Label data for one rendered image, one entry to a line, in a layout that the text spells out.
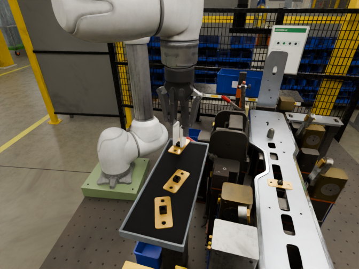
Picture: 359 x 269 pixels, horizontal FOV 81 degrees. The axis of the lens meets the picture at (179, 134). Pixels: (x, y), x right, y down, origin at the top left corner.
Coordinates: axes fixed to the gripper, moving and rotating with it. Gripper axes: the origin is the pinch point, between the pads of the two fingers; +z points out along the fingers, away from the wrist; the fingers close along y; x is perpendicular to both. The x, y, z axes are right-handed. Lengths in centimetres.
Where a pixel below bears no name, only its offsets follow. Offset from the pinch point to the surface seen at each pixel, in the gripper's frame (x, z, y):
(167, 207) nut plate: -19.8, 7.2, 6.4
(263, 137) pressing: 50, 23, 22
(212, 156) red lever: 12.0, 14.0, 7.6
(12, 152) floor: 53, 123, -256
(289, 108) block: 90, 22, 33
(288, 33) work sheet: 120, -17, 22
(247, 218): -8.3, 15.1, 23.6
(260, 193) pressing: 11.1, 23.5, 26.1
